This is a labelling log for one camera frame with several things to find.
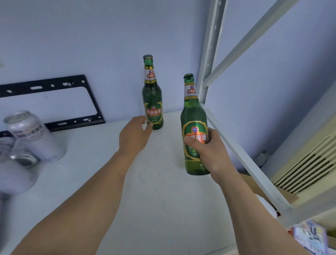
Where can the silver white-label beer can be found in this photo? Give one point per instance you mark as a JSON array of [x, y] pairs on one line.
[[15, 178], [36, 139]]

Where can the beige air conditioner unit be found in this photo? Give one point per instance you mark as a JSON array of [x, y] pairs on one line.
[[309, 163]]

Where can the person's left forearm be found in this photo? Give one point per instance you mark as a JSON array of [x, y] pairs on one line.
[[78, 215]]

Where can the open brown cardboard box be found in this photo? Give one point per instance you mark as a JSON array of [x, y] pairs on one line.
[[252, 184]]

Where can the person's left hand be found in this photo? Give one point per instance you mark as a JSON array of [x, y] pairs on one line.
[[132, 139]]

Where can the person's right hand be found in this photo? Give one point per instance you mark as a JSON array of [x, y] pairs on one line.
[[212, 157]]

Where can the stack of colourful magazines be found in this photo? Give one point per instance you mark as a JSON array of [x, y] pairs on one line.
[[309, 236]]

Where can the white metal shelf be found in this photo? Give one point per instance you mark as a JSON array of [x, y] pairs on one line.
[[162, 197]]

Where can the black metal wall bracket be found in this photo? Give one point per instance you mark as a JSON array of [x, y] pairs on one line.
[[47, 85]]

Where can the white plastic bag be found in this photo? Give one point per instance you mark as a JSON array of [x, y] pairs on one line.
[[267, 206]]

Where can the person's right forearm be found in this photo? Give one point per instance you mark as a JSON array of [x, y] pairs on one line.
[[257, 223]]

